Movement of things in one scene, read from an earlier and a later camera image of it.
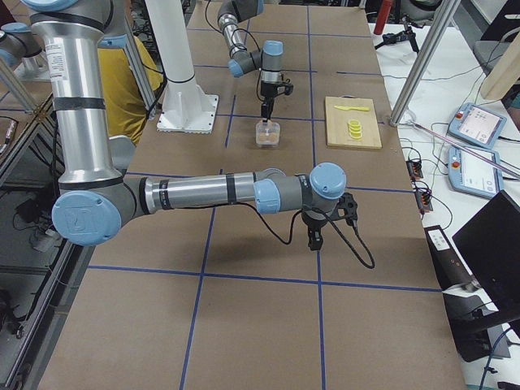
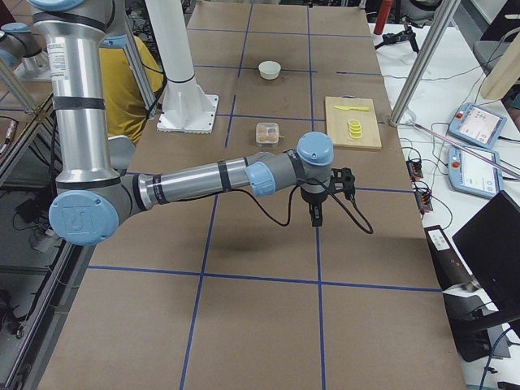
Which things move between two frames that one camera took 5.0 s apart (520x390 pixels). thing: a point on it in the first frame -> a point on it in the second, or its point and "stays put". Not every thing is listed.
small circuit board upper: (414, 169) stays put
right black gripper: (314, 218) -> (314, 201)
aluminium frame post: (427, 52) stays put
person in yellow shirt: (125, 96) stays put
